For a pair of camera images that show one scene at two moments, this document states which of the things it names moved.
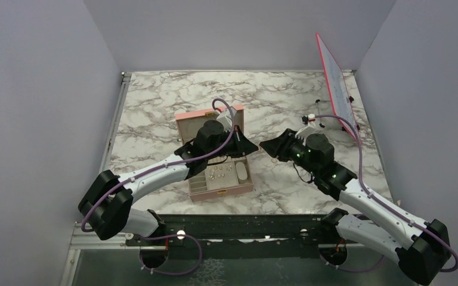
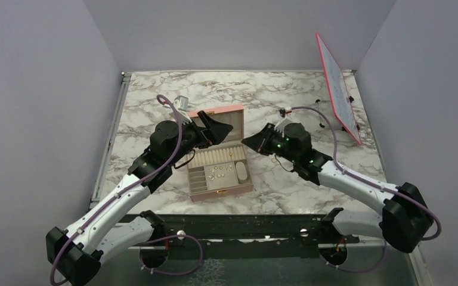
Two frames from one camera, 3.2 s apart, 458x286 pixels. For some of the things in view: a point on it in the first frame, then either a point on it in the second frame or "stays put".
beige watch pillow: (241, 170) stays put
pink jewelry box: (222, 177) stays put
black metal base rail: (239, 236) stays put
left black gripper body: (232, 148) → (196, 138)
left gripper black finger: (246, 145) → (218, 131)
